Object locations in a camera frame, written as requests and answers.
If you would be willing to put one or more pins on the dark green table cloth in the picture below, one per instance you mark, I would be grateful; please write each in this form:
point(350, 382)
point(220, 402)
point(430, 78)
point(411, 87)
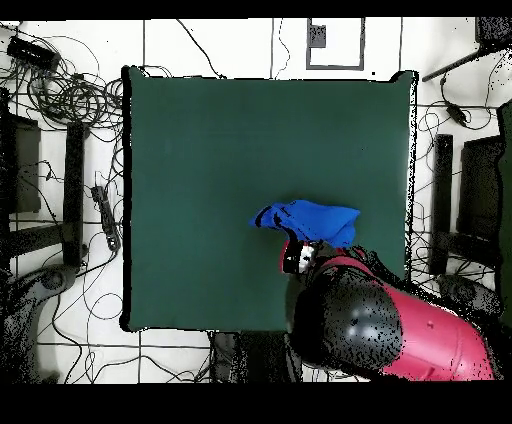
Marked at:
point(200, 160)

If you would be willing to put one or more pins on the blue printed shirt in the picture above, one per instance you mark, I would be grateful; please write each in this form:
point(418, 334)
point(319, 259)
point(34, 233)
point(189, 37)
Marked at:
point(316, 220)

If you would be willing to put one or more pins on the black corner equipment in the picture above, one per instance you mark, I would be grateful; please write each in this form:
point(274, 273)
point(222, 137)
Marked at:
point(494, 32)

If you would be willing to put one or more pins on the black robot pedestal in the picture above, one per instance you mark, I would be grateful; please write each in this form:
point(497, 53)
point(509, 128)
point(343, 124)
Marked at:
point(256, 360)

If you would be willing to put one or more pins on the black upright bar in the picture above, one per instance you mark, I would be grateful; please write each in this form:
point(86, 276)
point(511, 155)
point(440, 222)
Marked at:
point(443, 180)
point(74, 192)

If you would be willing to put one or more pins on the black slanted rod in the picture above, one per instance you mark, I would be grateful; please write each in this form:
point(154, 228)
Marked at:
point(452, 68)

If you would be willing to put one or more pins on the grey rectangular floor frame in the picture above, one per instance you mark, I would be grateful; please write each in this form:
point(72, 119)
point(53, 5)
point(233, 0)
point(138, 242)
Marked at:
point(362, 44)

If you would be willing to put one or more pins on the black power adapter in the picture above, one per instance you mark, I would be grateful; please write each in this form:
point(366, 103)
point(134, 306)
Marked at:
point(456, 113)

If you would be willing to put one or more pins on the black round stand base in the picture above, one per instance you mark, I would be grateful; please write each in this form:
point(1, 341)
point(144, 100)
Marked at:
point(472, 298)
point(54, 279)

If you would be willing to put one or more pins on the black power strip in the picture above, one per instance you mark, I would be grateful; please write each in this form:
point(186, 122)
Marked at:
point(106, 216)

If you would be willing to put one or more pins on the dark flat panel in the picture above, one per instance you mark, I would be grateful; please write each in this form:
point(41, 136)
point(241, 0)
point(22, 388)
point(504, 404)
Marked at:
point(26, 168)
point(480, 188)

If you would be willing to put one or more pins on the black electronics box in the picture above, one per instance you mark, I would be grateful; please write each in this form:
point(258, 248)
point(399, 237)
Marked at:
point(32, 52)

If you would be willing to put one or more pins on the small grey square plate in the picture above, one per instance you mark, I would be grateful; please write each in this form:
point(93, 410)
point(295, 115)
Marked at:
point(317, 36)

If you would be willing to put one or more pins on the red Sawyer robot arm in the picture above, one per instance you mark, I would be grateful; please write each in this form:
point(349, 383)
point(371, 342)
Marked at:
point(432, 340)

